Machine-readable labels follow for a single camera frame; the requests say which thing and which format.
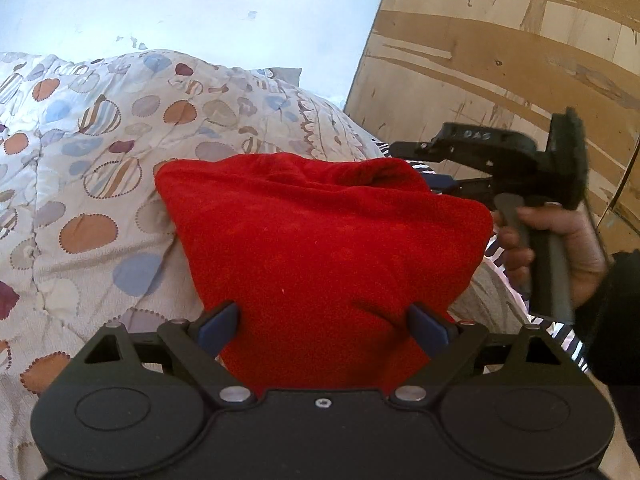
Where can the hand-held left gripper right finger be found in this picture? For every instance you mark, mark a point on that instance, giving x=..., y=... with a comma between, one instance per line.
x=426, y=329

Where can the person's right hand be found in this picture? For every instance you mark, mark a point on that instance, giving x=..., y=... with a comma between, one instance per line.
x=580, y=255

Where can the wooden board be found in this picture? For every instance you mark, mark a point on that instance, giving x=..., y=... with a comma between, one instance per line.
x=500, y=50

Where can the red fleece garment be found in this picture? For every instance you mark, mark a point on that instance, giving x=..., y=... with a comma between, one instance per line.
x=325, y=260

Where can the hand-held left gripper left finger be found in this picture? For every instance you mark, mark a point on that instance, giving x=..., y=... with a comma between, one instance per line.
x=220, y=321

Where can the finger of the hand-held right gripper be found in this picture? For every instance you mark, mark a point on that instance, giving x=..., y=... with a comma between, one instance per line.
x=475, y=147
x=465, y=185

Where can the black white striped cloth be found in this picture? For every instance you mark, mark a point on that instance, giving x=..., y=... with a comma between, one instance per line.
x=565, y=345

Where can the printed quilt blanket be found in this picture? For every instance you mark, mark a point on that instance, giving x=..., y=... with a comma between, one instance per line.
x=100, y=170

